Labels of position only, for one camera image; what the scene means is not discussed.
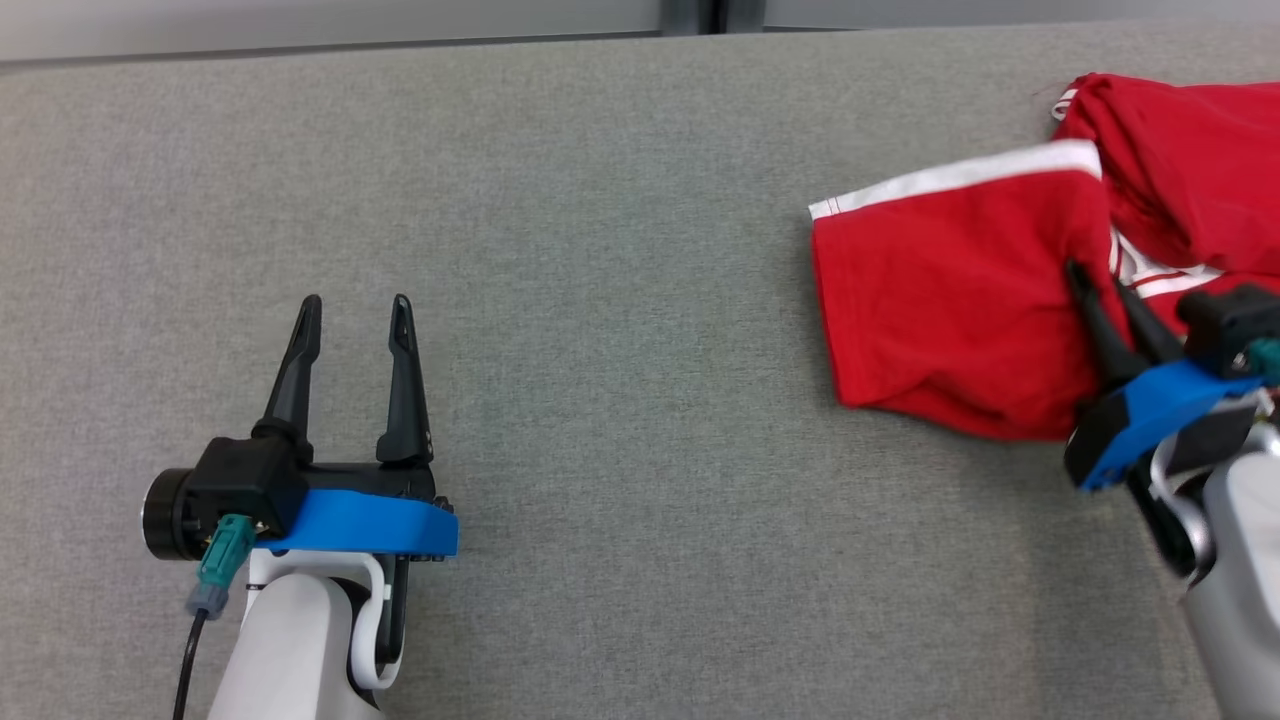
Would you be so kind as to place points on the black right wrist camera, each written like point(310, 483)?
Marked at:
point(1230, 320)

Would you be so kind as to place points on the red basketball jersey white trim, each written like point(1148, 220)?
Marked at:
point(1190, 170)

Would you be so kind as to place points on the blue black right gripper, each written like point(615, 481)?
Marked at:
point(1150, 410)

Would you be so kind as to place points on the red shorts with white trim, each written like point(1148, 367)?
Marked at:
point(950, 300)

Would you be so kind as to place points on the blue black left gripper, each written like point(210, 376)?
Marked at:
point(380, 520)

